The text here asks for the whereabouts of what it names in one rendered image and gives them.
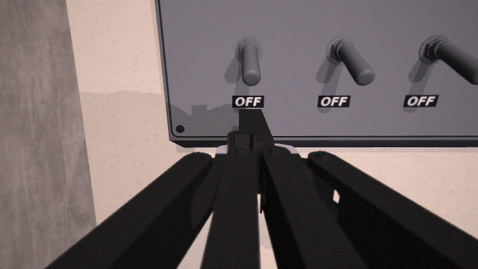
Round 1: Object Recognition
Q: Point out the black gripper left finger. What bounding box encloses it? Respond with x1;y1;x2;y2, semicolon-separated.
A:
44;109;261;269

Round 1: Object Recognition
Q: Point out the dark grey control console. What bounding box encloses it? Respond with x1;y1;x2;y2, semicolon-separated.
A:
155;0;478;148

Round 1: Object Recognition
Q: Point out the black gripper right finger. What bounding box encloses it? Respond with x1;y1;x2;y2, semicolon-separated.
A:
250;109;478;269

